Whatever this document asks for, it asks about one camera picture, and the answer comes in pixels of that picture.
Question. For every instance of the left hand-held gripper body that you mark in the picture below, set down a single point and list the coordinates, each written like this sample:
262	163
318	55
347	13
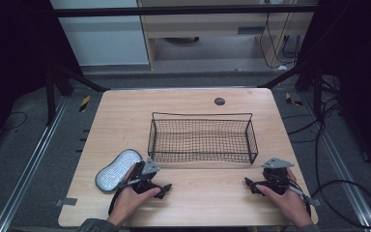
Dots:
145	174

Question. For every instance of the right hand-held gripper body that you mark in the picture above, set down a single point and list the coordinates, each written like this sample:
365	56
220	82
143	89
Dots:
275	177

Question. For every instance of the person's right hand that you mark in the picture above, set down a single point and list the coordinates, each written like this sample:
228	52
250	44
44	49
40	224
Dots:
286	203

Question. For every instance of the person's left hand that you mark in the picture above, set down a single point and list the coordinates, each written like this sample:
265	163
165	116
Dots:
129	201

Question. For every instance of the grey oval sparkly pad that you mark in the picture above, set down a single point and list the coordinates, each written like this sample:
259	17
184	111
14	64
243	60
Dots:
117	170

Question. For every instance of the yellow black striped tape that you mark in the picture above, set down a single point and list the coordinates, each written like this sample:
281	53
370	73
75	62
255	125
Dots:
292	100
84	103

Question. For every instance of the grey tape strip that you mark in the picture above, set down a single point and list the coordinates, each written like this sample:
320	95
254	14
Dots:
66	201

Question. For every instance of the grey round table grommet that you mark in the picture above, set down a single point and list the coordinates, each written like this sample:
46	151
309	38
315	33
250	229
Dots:
219	101

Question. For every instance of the black metal stand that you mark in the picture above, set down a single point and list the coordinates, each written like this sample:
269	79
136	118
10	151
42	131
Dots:
53	87
312	80

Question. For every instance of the white cabinet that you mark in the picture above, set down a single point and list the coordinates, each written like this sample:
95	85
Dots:
103	35

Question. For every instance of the aluminium floor rail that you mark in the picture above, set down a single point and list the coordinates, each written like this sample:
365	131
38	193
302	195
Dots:
29	164
341	164

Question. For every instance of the black horizontal frame bar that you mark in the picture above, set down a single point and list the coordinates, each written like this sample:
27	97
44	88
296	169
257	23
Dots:
180	10

